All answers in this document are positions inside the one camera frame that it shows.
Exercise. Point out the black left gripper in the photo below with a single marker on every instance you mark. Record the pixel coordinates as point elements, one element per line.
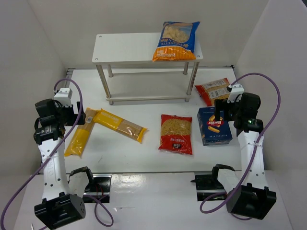
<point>78,113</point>

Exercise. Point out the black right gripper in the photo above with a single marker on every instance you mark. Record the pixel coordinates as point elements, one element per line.
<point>218,109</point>

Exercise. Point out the blue Barilla rigatoni box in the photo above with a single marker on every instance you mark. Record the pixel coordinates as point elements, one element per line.
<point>213,132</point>

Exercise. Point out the yellow spaghetti bag clear window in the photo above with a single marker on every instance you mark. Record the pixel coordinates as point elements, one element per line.
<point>120,125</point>

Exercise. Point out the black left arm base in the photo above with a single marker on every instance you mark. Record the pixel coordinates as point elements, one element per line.
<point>96,185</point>

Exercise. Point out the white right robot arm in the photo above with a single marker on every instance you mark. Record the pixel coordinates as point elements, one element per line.
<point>248,195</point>

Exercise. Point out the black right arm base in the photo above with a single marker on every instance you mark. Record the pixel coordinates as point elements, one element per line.
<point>207,184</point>

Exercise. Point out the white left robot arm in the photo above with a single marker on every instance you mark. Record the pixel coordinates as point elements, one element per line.
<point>60,206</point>

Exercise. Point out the red fusilli pasta bag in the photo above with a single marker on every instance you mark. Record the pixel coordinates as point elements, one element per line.
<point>175,134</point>

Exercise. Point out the white two-tier metal shelf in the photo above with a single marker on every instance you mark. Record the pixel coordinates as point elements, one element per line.
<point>125,67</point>

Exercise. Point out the blue orange pasta bag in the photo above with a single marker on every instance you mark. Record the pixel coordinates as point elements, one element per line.
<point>177,42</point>

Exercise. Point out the red macaroni bag with labels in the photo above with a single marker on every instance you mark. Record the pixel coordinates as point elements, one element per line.
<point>214,90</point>

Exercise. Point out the yellow spaghetti bag with barcode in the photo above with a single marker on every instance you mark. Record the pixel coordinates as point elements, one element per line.
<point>80,138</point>

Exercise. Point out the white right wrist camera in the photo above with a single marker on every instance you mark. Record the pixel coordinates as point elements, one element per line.
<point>236,92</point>

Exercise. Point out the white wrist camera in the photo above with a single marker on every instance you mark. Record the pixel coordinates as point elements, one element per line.
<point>236,92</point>
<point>64,97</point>

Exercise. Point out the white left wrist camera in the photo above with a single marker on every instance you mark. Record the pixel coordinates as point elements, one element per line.
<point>64,97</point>

